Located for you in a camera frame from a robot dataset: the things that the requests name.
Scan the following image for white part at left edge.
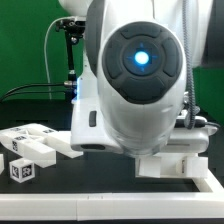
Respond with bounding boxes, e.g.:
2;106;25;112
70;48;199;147
0;154;4;175

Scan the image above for white chair seat part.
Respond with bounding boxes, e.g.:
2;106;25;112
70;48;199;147
134;153;201;180

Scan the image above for white tagged chair part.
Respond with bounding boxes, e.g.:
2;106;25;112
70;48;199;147
13;123;82;158

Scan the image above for black camera on stand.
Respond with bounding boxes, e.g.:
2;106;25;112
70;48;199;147
55;17;85;99

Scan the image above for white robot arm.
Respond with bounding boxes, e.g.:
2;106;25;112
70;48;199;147
71;0;214;157

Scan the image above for white tagged cube left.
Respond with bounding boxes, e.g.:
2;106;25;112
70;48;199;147
9;158;35;183

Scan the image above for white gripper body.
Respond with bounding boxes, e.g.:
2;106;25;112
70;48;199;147
160;116;218;153

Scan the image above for black cables at base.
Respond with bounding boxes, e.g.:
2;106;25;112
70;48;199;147
0;81;78;103

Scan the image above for white L-shaped fence frame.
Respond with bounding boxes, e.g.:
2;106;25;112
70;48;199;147
0;174;224;221

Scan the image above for long white chair back part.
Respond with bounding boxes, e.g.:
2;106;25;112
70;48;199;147
0;131;56;168

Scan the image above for grey camera cable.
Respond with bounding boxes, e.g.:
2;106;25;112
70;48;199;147
43;16;75;100

